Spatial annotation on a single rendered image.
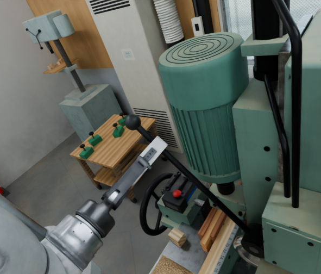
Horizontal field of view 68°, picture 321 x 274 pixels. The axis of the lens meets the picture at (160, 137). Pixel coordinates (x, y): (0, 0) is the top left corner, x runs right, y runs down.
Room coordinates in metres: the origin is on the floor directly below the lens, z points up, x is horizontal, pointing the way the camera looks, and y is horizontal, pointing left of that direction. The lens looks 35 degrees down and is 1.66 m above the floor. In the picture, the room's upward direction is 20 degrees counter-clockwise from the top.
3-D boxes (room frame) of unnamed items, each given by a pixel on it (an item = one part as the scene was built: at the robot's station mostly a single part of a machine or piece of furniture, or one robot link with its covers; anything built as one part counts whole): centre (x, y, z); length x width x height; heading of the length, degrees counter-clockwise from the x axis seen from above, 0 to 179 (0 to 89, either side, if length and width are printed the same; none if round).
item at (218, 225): (0.48, -0.13, 0.93); 0.24 x 0.02 x 0.06; 132
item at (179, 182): (0.60, 0.01, 0.99); 0.13 x 0.11 x 0.06; 132
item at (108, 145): (1.89, 0.41, 0.32); 0.66 x 0.57 x 0.64; 135
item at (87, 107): (2.72, 0.65, 0.79); 0.62 x 0.48 x 1.58; 45
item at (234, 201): (0.45, -0.14, 1.03); 0.14 x 0.07 x 0.09; 42
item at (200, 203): (0.53, -0.06, 0.95); 0.09 x 0.07 x 0.09; 132
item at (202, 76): (0.46, -0.13, 1.35); 0.18 x 0.18 x 0.31
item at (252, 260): (0.28, -0.13, 1.02); 0.12 x 0.03 x 0.12; 42
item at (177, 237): (0.47, 0.07, 0.92); 0.05 x 0.04 x 0.04; 35
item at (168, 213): (0.60, 0.00, 0.91); 0.15 x 0.14 x 0.09; 132
